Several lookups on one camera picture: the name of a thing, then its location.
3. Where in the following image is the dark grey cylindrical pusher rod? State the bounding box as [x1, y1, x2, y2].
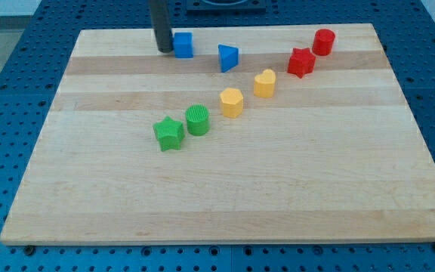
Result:
[148, 0, 174, 53]

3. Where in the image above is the green star block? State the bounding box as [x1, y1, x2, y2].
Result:
[153, 116, 184, 152]

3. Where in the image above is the red star block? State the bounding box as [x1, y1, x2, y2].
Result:
[287, 48, 316, 79]

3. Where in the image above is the blue cube block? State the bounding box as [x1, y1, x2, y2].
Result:
[173, 32, 193, 58]

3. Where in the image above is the blue triangular prism block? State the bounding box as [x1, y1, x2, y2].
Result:
[218, 44, 239, 73]

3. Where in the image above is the green cylinder block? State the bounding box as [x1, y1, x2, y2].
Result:
[185, 104, 210, 136]

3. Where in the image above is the yellow hexagon block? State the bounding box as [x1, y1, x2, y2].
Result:
[220, 88, 244, 118]

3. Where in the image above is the yellow heart block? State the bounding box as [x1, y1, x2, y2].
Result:
[253, 69, 276, 98]

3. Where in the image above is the red cylinder block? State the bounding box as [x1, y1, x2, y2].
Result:
[312, 29, 335, 56]

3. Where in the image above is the light wooden board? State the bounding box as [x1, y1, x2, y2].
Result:
[0, 23, 435, 246]

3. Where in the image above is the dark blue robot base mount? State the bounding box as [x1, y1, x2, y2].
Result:
[185, 0, 267, 13]

